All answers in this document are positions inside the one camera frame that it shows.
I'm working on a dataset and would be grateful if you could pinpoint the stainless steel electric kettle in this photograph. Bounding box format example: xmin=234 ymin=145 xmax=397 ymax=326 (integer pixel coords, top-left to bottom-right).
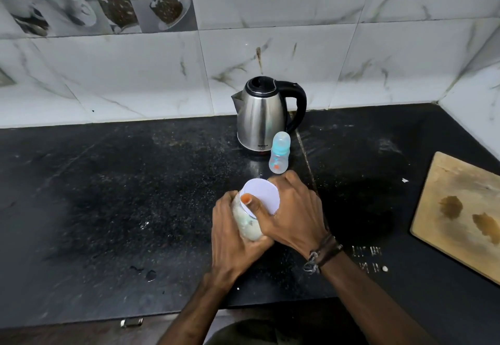
xmin=231 ymin=76 xmax=308 ymax=157

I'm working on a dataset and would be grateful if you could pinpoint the person's dark green clothing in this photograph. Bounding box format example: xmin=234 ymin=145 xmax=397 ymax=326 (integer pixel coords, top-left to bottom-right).
xmin=205 ymin=318 xmax=291 ymax=345

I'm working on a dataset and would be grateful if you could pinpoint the blue baby feeding bottle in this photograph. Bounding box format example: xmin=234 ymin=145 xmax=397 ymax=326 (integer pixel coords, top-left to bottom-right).
xmin=268 ymin=131 xmax=291 ymax=174

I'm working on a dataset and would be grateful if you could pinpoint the white round jar lid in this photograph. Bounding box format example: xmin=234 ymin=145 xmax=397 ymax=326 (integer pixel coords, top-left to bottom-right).
xmin=239 ymin=178 xmax=281 ymax=220

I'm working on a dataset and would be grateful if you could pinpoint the clear plastic jar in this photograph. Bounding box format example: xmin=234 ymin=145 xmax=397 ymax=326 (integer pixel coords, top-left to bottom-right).
xmin=231 ymin=191 xmax=265 ymax=243

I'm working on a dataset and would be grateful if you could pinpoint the wooden cutting board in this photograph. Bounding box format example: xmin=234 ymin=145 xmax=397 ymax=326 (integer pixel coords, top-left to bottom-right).
xmin=410 ymin=151 xmax=500 ymax=285

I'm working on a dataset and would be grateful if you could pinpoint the person's right forearm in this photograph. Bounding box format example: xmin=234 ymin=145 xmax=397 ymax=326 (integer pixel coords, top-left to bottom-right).
xmin=317 ymin=248 xmax=437 ymax=345

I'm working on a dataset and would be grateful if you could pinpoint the person's left hand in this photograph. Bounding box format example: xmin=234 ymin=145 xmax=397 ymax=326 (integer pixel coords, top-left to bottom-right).
xmin=211 ymin=190 xmax=275 ymax=281

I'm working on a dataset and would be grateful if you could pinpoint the brown leather wrist bracelet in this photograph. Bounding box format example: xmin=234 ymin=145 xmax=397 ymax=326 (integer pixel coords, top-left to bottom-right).
xmin=302 ymin=234 xmax=344 ymax=275

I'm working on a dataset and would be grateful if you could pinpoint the person's right hand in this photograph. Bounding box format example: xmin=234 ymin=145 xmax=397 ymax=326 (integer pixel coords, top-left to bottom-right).
xmin=240 ymin=169 xmax=333 ymax=258

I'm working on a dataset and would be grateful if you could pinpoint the brown cabinet front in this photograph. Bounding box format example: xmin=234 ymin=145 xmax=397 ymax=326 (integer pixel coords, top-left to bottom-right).
xmin=0 ymin=309 xmax=251 ymax=345

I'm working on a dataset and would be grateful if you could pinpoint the person's left forearm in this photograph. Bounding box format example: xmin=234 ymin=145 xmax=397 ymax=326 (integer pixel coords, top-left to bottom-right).
xmin=157 ymin=273 xmax=240 ymax=345

